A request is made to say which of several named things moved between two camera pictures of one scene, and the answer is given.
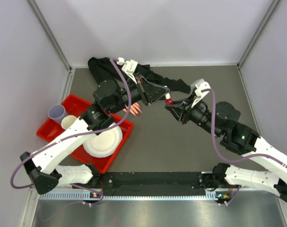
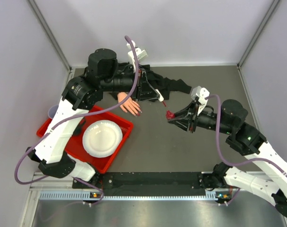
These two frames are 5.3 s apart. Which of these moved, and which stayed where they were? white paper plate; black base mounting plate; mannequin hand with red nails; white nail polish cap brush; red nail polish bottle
Moved: red nail polish bottle; white nail polish cap brush
Stayed: white paper plate; mannequin hand with red nails; black base mounting plate
